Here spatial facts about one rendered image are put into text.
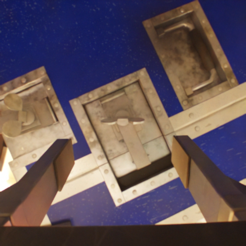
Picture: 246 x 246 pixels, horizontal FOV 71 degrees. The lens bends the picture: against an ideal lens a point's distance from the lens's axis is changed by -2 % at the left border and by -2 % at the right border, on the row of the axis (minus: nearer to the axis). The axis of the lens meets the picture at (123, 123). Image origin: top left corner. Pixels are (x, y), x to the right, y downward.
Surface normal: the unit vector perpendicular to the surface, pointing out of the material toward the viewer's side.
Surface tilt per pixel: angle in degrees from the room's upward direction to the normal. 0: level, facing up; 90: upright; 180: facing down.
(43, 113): 115
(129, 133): 90
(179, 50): 90
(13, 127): 137
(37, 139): 90
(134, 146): 90
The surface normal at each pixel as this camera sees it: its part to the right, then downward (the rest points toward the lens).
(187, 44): 0.04, -0.04
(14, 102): 0.76, -0.18
